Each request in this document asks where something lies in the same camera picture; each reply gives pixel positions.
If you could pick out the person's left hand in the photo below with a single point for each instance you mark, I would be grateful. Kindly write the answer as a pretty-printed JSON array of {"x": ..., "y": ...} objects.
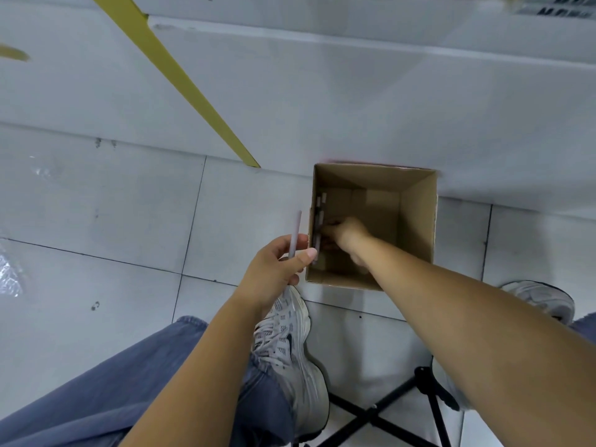
[{"x": 270, "y": 279}]

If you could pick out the small brown cardboard box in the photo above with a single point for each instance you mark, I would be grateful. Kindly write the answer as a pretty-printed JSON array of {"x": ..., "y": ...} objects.
[{"x": 419, "y": 214}]

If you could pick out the small crumpled clear plastic wrap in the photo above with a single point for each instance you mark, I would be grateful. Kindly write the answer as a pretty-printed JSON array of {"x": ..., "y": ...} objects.
[{"x": 42, "y": 169}]

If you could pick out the blue jeans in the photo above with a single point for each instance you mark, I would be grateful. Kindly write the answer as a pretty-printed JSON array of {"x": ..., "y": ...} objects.
[{"x": 93, "y": 391}]

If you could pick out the large crumpled clear plastic wrap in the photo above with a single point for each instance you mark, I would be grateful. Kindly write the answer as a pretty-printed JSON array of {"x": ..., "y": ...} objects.
[{"x": 9, "y": 274}]

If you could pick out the person's right hand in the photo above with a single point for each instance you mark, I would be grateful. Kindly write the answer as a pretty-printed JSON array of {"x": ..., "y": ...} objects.
[{"x": 351, "y": 232}]

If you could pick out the person's right forearm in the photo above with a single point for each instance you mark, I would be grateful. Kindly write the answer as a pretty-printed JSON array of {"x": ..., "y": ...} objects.
[{"x": 489, "y": 335}]

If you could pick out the person's left forearm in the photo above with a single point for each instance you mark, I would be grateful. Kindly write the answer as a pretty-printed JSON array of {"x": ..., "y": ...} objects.
[{"x": 195, "y": 377}]

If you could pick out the white grey sneaker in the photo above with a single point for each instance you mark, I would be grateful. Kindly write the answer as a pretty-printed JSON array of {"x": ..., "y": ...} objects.
[
  {"x": 298, "y": 377},
  {"x": 545, "y": 297}
]

